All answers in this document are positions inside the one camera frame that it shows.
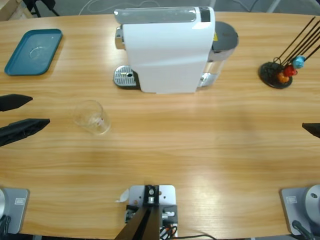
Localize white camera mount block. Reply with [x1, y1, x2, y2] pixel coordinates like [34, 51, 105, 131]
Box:
[124, 184, 179, 238]

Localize teal plastic tray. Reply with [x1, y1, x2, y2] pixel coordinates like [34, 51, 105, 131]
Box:
[4, 28, 63, 77]

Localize grey coffee machine lever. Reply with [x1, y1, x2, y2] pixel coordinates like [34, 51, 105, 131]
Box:
[113, 6, 197, 25]

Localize orange and white wires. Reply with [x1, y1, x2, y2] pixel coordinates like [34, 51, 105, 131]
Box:
[159, 223, 178, 239]

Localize black capsule holder with rods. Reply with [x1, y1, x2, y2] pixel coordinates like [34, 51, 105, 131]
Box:
[258, 16, 320, 90]

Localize black cable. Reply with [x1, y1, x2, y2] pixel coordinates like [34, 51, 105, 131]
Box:
[0, 215, 12, 235]
[177, 233, 216, 240]
[291, 219, 316, 240]

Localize clear water tank dark lid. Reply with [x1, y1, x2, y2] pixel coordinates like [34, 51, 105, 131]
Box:
[199, 21, 240, 88]

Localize white capsule coffee machine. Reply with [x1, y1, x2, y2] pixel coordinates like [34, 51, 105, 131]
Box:
[113, 6, 216, 96]

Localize white paper tab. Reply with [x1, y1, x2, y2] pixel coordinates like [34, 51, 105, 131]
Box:
[114, 188, 130, 203]

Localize orange coffee capsule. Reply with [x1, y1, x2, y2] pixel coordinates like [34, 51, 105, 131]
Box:
[277, 72, 293, 84]

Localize black metal stand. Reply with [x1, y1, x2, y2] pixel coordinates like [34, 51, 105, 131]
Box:
[23, 0, 61, 18]

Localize red coffee capsule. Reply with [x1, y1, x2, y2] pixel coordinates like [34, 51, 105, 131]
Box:
[283, 64, 298, 77]

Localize white floor cable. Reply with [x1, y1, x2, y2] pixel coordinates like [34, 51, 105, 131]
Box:
[79, 0, 163, 14]

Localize metal grid drip tray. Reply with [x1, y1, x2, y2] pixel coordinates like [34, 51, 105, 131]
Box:
[113, 64, 141, 90]

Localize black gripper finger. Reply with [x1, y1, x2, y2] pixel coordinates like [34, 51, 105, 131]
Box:
[301, 122, 320, 138]
[0, 94, 34, 112]
[0, 118, 51, 148]

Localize black camera post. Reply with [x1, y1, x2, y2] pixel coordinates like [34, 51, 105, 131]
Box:
[114, 184, 161, 240]

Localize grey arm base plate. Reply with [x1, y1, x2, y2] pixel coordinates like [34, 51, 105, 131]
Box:
[279, 186, 320, 236]
[0, 187, 30, 235]

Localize clear drinking glass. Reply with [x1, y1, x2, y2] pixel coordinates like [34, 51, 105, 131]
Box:
[73, 99, 112, 136]

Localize blue coffee capsule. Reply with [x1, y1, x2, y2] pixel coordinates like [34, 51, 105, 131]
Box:
[292, 55, 306, 70]

